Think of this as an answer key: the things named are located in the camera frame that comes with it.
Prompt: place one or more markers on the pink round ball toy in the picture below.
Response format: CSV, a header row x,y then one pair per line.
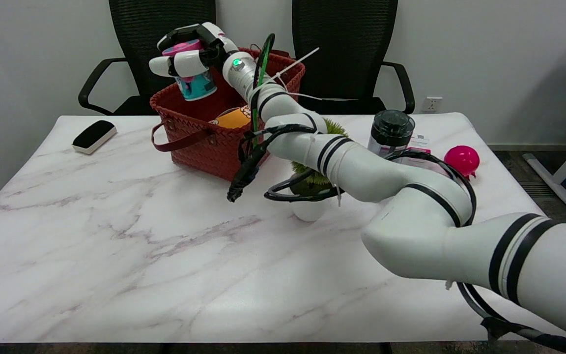
x,y
461,160

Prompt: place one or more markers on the black mesh office chair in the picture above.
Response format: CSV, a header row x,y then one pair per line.
x,y
160,19
344,54

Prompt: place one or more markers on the orange snack bag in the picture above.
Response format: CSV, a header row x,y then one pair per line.
x,y
234,118

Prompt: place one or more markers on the pink lid gum jar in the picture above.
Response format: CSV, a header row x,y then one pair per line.
x,y
197,86

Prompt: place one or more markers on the white wall socket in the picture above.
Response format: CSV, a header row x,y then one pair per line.
x,y
431,104

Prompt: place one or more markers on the pink white small box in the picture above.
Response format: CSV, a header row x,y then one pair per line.
x,y
420,142

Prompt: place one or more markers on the red woven basket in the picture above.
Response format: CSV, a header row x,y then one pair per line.
x,y
199,142

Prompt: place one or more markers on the black white board eraser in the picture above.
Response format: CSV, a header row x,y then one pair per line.
x,y
94,136

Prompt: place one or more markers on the green ball plant white pot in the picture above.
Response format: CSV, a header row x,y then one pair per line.
x,y
310,209

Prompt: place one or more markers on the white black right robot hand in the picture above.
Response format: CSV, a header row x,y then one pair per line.
x,y
189,63

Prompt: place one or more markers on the grey clear water bottle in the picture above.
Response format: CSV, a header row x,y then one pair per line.
x,y
391,130

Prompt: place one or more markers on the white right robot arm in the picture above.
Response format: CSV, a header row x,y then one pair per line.
x,y
410,196

